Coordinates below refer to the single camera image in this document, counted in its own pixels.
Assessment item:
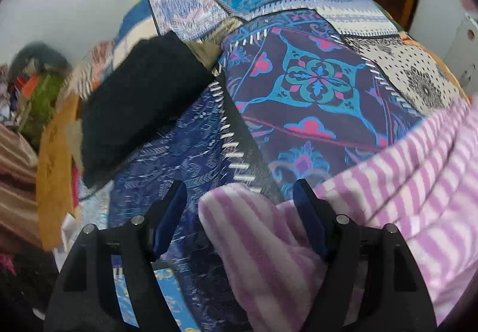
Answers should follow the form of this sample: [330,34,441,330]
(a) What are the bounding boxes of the pink striped fleece pants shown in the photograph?
[198,100,477,331]

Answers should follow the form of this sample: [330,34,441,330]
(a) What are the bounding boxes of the striped brown curtain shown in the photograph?
[0,126,42,248]

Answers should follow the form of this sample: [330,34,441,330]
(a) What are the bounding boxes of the bamboo lap desk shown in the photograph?
[36,94,80,251]

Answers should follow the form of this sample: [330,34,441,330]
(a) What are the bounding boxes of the green patterned storage box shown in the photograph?
[19,72,64,152]

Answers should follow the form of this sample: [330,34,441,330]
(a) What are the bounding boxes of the folded black garment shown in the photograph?
[81,32,214,188]

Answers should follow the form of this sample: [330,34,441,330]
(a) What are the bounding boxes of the orange striped blanket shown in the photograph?
[55,41,114,110]

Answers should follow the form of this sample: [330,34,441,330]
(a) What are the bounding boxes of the blue patchwork bed quilt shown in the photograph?
[101,0,463,331]

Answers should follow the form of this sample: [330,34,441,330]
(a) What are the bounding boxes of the grey-green neck pillow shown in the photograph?
[8,42,71,78]

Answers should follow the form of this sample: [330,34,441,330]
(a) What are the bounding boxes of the white foam board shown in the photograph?
[444,13,478,97]

